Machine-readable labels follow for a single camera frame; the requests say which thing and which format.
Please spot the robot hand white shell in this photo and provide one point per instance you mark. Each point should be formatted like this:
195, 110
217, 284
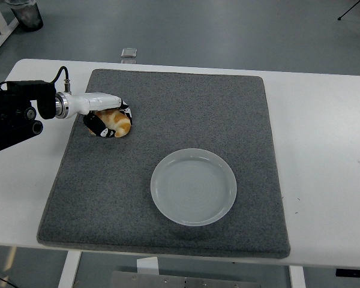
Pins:
93, 100

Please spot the golden croissant bread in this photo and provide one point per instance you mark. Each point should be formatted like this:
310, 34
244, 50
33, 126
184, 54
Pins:
120, 121

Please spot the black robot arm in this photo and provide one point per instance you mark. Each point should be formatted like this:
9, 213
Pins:
12, 102

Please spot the pale grey round plate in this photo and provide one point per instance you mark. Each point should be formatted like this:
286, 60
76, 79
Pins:
193, 187

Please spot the grey felt mat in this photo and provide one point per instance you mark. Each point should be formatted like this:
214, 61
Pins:
183, 114

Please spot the black trash bin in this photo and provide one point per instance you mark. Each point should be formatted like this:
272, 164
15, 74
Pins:
28, 16

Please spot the white table leg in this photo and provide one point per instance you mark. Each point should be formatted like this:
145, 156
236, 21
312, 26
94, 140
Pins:
297, 277
69, 270

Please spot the white paper label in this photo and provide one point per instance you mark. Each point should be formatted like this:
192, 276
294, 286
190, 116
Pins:
147, 265

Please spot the black tripod leg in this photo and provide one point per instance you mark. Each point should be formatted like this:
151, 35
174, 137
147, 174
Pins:
349, 10

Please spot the black table control box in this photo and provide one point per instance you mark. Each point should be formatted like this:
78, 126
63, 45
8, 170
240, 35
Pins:
354, 273

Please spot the white table frame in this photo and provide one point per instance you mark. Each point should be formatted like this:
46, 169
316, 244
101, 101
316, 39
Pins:
1, 33

